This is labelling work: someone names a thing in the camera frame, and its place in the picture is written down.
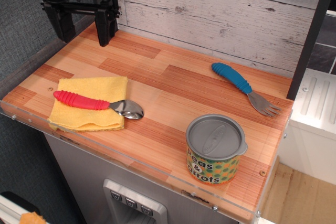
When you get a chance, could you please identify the white toy sink unit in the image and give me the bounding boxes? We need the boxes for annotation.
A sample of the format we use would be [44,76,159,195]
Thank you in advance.
[278,69,335,184]

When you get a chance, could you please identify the grey toy fridge cabinet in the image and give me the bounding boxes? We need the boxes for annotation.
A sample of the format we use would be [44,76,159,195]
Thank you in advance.
[45,134,237,223]

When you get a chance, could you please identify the folded yellow cloth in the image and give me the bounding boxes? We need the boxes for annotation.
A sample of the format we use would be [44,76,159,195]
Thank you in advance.
[48,77,128,131]

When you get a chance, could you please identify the peas and carrots toy can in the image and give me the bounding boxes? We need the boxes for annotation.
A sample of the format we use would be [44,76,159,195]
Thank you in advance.
[186,114,248,185]

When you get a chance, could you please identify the blue handled metal fork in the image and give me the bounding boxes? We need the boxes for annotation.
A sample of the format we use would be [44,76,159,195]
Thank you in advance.
[211,62,281,117]

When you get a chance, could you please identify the orange sponge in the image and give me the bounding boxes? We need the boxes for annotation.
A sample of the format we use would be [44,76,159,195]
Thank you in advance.
[19,212,47,224]

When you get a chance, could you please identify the clear acrylic edge guard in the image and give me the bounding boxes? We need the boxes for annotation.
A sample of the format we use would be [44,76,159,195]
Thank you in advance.
[1,101,260,223]

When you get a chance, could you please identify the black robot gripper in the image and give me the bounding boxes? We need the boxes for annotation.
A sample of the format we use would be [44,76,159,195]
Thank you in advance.
[41,0,120,47]

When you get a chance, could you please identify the dark right shelf post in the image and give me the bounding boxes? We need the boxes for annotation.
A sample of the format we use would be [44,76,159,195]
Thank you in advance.
[287,0,331,101]

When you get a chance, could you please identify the red handled metal spoon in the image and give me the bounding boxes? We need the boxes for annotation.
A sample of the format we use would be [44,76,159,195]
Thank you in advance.
[53,91,144,120]

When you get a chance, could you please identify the silver dispenser button panel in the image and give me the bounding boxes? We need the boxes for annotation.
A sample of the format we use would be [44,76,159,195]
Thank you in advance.
[103,179,168,223]

